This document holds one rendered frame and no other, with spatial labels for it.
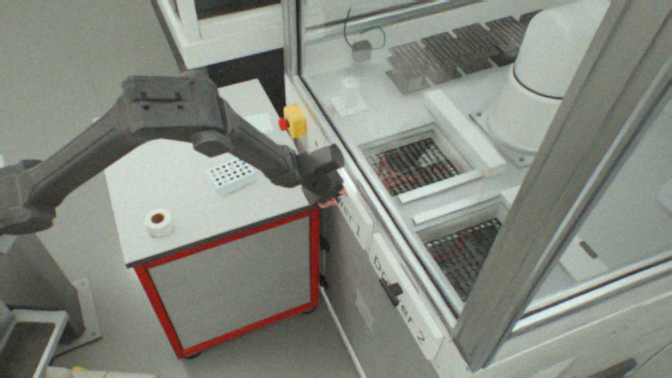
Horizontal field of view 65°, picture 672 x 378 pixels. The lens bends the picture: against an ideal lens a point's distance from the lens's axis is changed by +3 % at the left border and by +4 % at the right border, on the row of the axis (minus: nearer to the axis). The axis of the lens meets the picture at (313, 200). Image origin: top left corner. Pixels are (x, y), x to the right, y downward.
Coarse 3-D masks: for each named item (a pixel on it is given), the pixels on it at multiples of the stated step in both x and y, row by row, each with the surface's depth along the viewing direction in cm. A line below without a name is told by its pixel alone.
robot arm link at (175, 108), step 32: (128, 96) 68; (160, 96) 69; (192, 96) 72; (96, 128) 72; (128, 128) 68; (160, 128) 67; (192, 128) 70; (32, 160) 87; (64, 160) 77; (96, 160) 75; (32, 192) 82; (64, 192) 84; (0, 224) 86; (32, 224) 87
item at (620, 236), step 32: (640, 160) 62; (608, 192) 66; (640, 192) 70; (608, 224) 74; (640, 224) 79; (576, 256) 79; (608, 256) 85; (640, 256) 91; (544, 288) 84; (576, 288) 91
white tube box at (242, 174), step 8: (232, 160) 157; (240, 160) 158; (216, 168) 155; (224, 168) 155; (240, 168) 155; (248, 168) 155; (208, 176) 154; (224, 176) 153; (232, 176) 153; (240, 176) 153; (248, 176) 153; (216, 184) 151; (224, 184) 151; (232, 184) 152; (240, 184) 154; (224, 192) 152
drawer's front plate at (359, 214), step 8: (344, 184) 133; (352, 192) 131; (344, 200) 136; (352, 200) 130; (352, 208) 131; (360, 208) 128; (344, 216) 140; (352, 216) 133; (360, 216) 127; (368, 216) 127; (352, 224) 135; (360, 224) 129; (368, 224) 125; (360, 232) 131; (368, 232) 127; (360, 240) 133; (368, 240) 130; (368, 248) 133
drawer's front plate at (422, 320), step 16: (384, 240) 122; (384, 256) 120; (400, 272) 116; (400, 304) 120; (416, 304) 111; (416, 320) 113; (432, 320) 109; (416, 336) 116; (432, 336) 108; (432, 352) 111
